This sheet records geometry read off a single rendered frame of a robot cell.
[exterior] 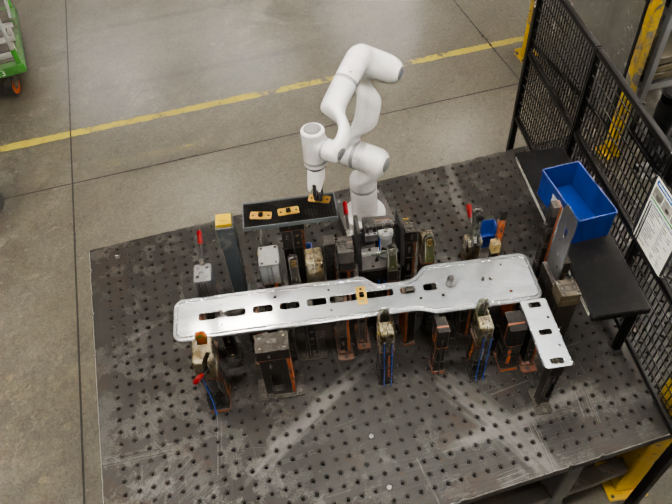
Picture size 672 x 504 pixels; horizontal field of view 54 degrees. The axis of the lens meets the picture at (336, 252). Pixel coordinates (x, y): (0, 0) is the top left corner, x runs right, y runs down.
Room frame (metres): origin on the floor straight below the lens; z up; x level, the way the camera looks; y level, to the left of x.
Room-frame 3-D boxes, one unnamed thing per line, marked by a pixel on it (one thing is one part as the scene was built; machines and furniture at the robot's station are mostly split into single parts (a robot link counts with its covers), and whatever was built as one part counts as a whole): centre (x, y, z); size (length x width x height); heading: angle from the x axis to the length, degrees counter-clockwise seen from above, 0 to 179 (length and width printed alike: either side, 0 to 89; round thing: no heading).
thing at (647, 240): (1.45, -1.11, 1.30); 0.23 x 0.02 x 0.31; 4
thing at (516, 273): (1.47, -0.06, 1.00); 1.38 x 0.22 x 0.02; 94
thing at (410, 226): (1.71, -0.29, 0.91); 0.07 x 0.05 x 0.42; 4
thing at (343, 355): (1.47, 0.00, 0.84); 0.17 x 0.06 x 0.29; 4
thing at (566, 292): (1.40, -0.83, 0.88); 0.08 x 0.08 x 0.36; 4
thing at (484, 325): (1.30, -0.51, 0.87); 0.12 x 0.09 x 0.35; 4
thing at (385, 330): (1.31, -0.16, 0.87); 0.12 x 0.09 x 0.35; 4
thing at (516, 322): (1.33, -0.64, 0.84); 0.11 x 0.10 x 0.28; 4
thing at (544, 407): (1.14, -0.73, 0.84); 0.11 x 0.06 x 0.29; 4
